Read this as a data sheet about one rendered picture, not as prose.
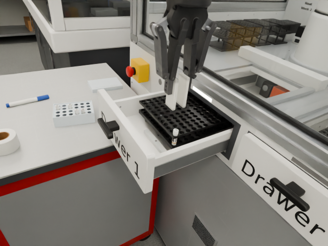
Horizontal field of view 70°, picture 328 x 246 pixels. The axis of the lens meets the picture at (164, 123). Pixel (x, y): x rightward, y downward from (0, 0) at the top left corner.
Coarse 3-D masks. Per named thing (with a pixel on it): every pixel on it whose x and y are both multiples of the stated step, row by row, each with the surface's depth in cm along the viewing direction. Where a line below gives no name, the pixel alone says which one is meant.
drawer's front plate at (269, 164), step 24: (240, 144) 53; (264, 144) 48; (240, 168) 54; (264, 168) 48; (288, 168) 43; (264, 192) 50; (312, 192) 40; (288, 216) 46; (312, 216) 42; (312, 240) 43
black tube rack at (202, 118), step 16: (160, 96) 67; (192, 96) 70; (144, 112) 65; (160, 112) 61; (176, 112) 61; (192, 112) 62; (208, 112) 63; (160, 128) 60; (176, 128) 55; (192, 128) 56; (208, 128) 61; (224, 128) 62; (176, 144) 55
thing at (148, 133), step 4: (144, 132) 62; (148, 132) 61; (148, 136) 60; (152, 136) 60; (152, 140) 59; (156, 140) 59; (156, 144) 58; (160, 144) 58; (156, 148) 58; (160, 148) 57; (164, 148) 57; (160, 152) 57
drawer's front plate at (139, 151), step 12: (108, 96) 59; (108, 108) 57; (108, 120) 59; (120, 120) 51; (120, 132) 53; (132, 132) 48; (120, 144) 55; (132, 144) 48; (144, 144) 45; (132, 156) 50; (144, 156) 43; (132, 168) 52; (144, 168) 45; (144, 180) 47; (144, 192) 48
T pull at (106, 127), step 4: (100, 120) 53; (100, 124) 52; (104, 124) 52; (108, 124) 52; (112, 124) 52; (116, 124) 52; (104, 128) 51; (108, 128) 51; (112, 128) 51; (116, 128) 52; (104, 132) 51; (108, 132) 50; (108, 136) 49; (112, 136) 50
